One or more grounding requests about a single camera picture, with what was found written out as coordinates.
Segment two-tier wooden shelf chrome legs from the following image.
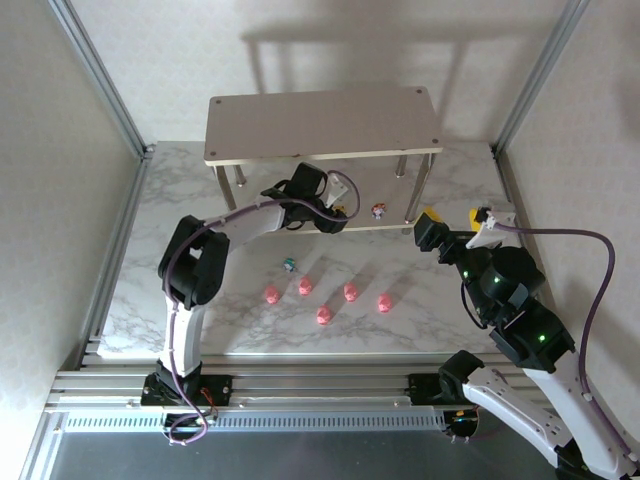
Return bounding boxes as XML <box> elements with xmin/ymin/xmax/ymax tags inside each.
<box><xmin>203</xmin><ymin>85</ymin><xmax>444</xmax><ymax>236</ymax></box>

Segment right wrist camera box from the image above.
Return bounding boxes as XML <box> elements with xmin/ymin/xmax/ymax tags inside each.
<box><xmin>466</xmin><ymin>206</ymin><xmax>517</xmax><ymax>250</ymax></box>

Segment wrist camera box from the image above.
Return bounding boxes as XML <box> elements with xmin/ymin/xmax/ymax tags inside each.
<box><xmin>466</xmin><ymin>206</ymin><xmax>517</xmax><ymax>250</ymax></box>
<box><xmin>326</xmin><ymin>169</ymin><xmax>352</xmax><ymax>209</ymax></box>

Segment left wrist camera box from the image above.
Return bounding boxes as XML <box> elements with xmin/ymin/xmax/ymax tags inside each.
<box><xmin>326</xmin><ymin>169</ymin><xmax>352</xmax><ymax>209</ymax></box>

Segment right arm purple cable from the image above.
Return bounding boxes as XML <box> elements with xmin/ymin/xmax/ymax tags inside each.
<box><xmin>462</xmin><ymin>223</ymin><xmax>640</xmax><ymax>464</ymax></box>

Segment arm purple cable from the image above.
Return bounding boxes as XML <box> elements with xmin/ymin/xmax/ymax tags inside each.
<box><xmin>162</xmin><ymin>174</ymin><xmax>362</xmax><ymax>447</ymax></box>
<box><xmin>462</xmin><ymin>223</ymin><xmax>640</xmax><ymax>464</ymax></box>

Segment aluminium frame post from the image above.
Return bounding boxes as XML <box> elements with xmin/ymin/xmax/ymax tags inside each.
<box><xmin>47</xmin><ymin>0</ymin><xmax>154</xmax><ymax>159</ymax></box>
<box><xmin>492</xmin><ymin>0</ymin><xmax>591</xmax><ymax>154</ymax></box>

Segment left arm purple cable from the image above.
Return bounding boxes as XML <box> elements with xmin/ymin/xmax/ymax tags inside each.
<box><xmin>162</xmin><ymin>174</ymin><xmax>362</xmax><ymax>447</ymax></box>

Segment aluminium mounting rail bed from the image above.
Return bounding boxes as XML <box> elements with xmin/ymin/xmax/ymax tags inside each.
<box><xmin>44</xmin><ymin>352</ymin><xmax>561</xmax><ymax>414</ymax></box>

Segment grey slotted cable duct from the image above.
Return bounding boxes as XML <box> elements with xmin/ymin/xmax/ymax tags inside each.
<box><xmin>62</xmin><ymin>404</ymin><xmax>446</xmax><ymax>434</ymax></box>

